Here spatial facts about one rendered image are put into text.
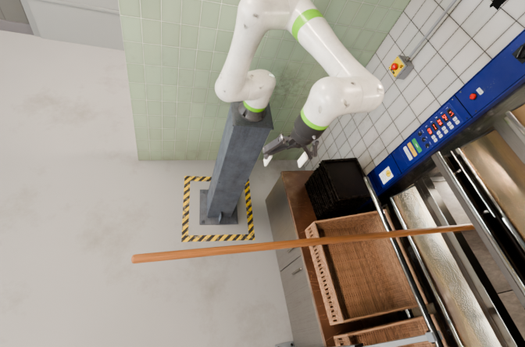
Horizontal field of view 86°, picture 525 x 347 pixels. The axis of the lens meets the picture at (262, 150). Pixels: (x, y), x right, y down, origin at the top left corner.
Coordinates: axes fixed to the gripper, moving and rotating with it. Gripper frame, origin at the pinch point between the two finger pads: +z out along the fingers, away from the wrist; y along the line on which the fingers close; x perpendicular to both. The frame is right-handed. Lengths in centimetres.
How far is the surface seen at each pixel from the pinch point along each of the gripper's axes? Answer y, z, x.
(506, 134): -96, -22, -5
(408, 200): -98, 41, -2
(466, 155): -94, -4, -6
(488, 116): -95, -20, -16
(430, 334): -61, 25, 61
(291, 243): -9.0, 24.4, 23.1
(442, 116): -92, -4, -28
